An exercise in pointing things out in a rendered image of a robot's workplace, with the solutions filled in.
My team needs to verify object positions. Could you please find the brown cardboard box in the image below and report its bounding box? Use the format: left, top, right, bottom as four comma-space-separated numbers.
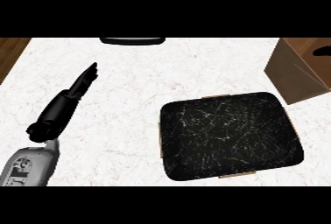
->
263, 37, 331, 106

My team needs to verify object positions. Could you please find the dark rounded appliance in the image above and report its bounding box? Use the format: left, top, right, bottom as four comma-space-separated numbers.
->
98, 37, 167, 46

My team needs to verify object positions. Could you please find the black square tray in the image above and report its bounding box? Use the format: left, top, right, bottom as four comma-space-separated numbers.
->
158, 91, 306, 182

